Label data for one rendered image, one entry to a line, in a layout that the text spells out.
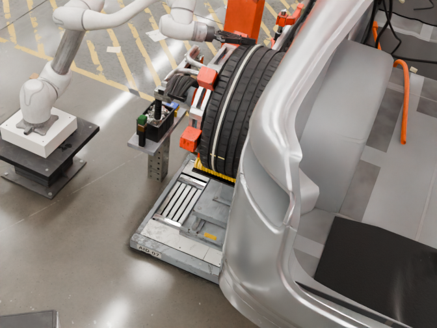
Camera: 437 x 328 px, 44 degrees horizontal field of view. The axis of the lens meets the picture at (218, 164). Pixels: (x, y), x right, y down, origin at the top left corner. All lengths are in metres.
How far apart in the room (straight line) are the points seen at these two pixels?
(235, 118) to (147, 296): 1.12
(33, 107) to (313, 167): 1.63
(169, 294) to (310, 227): 1.07
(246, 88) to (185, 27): 0.39
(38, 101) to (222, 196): 1.14
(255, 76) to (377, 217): 0.79
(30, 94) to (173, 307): 1.37
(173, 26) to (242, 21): 0.54
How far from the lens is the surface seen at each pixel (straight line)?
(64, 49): 3.09
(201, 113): 2.48
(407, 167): 2.46
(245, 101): 2.39
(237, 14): 2.93
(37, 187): 3.47
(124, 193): 3.41
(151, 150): 3.03
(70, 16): 2.75
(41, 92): 3.12
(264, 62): 2.50
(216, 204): 3.09
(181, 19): 2.52
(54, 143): 3.25
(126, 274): 3.06
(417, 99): 2.80
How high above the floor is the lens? 2.55
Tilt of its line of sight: 45 degrees down
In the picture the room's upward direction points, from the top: 9 degrees clockwise
